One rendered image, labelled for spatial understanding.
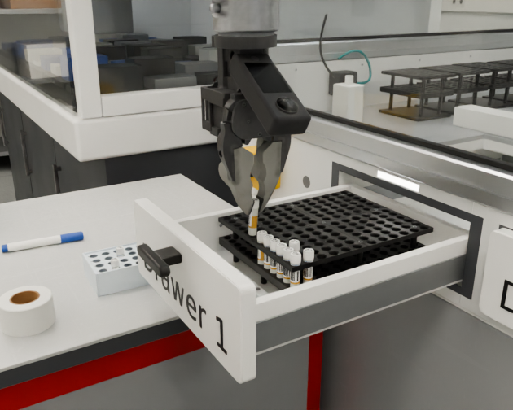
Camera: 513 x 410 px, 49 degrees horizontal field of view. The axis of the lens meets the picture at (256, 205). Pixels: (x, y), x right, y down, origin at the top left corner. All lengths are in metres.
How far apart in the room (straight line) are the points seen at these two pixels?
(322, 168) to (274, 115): 0.39
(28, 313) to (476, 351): 0.58
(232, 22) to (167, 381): 0.52
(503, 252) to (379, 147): 0.24
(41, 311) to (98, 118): 0.72
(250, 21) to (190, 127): 0.91
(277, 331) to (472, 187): 0.30
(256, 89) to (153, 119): 0.89
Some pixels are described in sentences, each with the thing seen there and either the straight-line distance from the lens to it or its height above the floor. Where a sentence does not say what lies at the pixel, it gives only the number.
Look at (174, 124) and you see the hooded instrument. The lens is 1.50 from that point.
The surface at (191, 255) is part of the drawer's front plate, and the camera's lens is 0.62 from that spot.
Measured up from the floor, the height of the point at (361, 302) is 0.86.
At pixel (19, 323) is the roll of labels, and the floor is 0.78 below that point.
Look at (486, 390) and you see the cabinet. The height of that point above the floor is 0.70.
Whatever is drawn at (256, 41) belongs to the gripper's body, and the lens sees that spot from 0.64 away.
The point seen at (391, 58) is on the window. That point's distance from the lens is 0.84.
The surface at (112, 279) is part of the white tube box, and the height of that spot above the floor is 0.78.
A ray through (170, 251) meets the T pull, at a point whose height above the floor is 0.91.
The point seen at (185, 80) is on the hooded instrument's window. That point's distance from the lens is 1.51.
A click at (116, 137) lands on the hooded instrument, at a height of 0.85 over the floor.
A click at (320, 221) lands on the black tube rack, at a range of 0.76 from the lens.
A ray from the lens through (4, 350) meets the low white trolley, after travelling 0.81.
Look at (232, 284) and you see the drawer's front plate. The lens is 0.54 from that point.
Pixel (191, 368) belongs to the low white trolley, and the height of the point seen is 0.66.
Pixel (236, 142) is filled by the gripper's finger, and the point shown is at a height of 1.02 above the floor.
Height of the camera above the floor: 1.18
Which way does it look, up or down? 20 degrees down
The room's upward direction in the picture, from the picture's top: straight up
